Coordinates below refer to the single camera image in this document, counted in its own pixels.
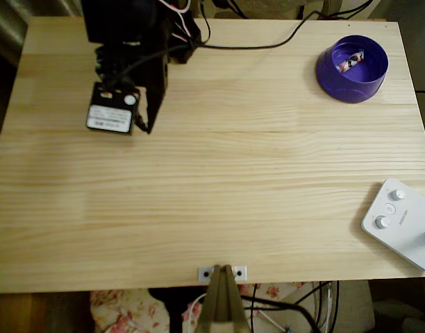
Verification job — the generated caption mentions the metal corner bracket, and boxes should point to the metal corner bracket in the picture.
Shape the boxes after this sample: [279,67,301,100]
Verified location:
[197,266,248,281]

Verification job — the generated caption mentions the floral cloth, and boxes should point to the floral cloth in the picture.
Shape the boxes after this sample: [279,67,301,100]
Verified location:
[90,281,314,333]

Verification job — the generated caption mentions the white cable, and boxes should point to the white cable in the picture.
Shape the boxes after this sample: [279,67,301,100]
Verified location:
[181,293,208,322]

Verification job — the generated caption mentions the aluminium profile mast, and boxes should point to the aluminium profile mast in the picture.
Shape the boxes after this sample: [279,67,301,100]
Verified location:
[197,264,250,333]

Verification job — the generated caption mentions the black camera cable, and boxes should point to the black camera cable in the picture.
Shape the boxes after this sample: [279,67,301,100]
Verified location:
[108,0,376,84]

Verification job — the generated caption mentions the white control box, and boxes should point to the white control box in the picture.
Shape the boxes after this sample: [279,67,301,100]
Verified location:
[360,178,425,278]

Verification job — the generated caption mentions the candy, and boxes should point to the candy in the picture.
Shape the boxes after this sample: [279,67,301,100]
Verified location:
[338,49,365,74]

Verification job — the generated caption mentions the red white servo wires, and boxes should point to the red white servo wires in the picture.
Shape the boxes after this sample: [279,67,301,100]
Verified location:
[158,0,194,44]

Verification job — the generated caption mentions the thick black cable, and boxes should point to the thick black cable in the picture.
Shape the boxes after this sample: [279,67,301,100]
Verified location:
[240,294,323,333]

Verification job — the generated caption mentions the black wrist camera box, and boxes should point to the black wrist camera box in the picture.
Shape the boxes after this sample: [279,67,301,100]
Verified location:
[85,81,141,137]

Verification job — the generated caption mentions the purple plastic bowl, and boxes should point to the purple plastic bowl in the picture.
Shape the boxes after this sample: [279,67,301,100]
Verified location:
[315,33,390,104]

